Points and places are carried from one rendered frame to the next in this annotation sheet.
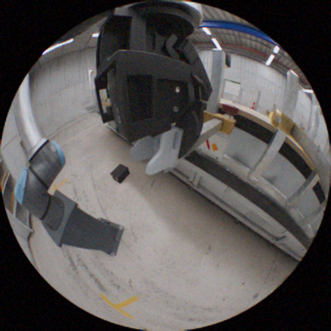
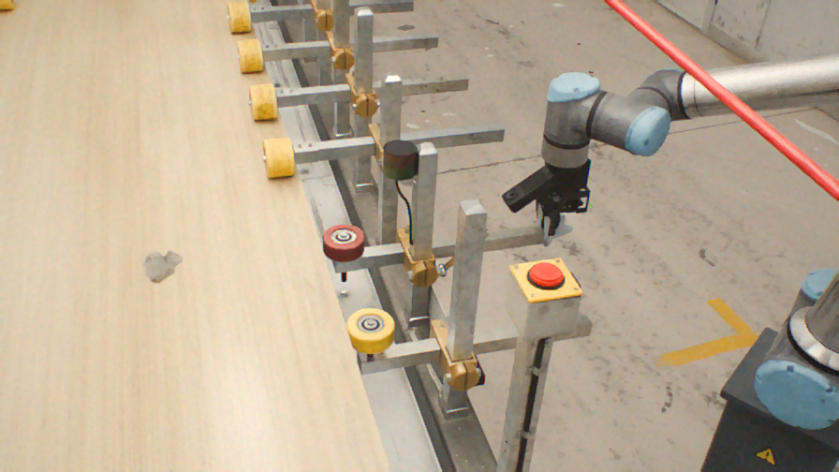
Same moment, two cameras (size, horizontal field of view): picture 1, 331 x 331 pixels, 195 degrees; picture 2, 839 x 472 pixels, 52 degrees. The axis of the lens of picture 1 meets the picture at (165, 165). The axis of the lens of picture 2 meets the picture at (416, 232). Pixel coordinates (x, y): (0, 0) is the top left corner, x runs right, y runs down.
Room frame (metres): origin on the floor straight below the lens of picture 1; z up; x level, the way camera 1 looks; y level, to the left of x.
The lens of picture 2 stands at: (1.51, 0.43, 1.89)
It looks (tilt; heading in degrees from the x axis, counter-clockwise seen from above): 36 degrees down; 208
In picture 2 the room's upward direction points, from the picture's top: 3 degrees clockwise
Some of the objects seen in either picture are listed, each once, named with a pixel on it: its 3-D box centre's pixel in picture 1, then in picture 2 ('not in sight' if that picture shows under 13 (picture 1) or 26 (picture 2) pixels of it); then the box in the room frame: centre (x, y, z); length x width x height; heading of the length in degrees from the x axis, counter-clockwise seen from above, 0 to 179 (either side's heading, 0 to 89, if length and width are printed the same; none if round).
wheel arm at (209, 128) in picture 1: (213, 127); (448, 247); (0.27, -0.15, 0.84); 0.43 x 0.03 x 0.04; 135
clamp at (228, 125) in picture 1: (216, 120); (415, 257); (0.33, -0.19, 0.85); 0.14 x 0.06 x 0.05; 45
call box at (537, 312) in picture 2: not in sight; (541, 301); (0.71, 0.19, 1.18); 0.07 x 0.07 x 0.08; 45
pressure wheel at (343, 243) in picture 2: (228, 115); (344, 258); (0.42, -0.30, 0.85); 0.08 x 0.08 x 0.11
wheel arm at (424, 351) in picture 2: not in sight; (477, 344); (0.46, 0.01, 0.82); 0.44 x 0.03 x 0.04; 135
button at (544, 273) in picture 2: not in sight; (546, 276); (0.71, 0.19, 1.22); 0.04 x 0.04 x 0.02
